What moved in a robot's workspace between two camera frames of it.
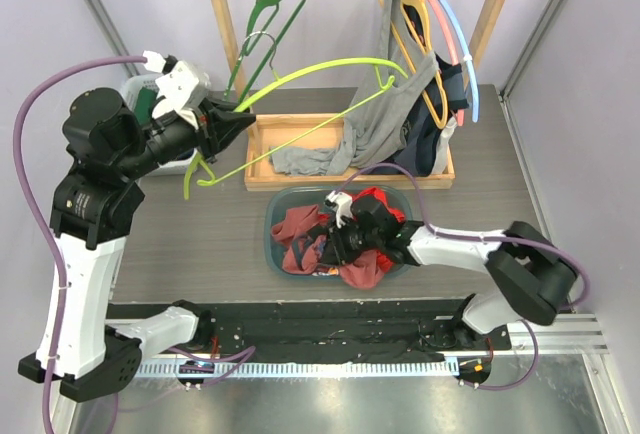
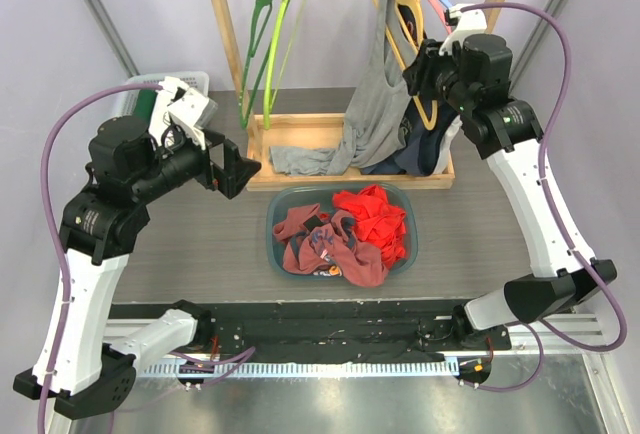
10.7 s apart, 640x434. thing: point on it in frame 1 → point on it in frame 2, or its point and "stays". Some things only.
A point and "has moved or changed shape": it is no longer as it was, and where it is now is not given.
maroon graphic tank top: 304,244 stays
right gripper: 335,245 → 417,74
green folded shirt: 144,105 stays
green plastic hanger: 259,15 has moved or changed shape
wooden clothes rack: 266,134 stays
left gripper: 218,126 → 236,169
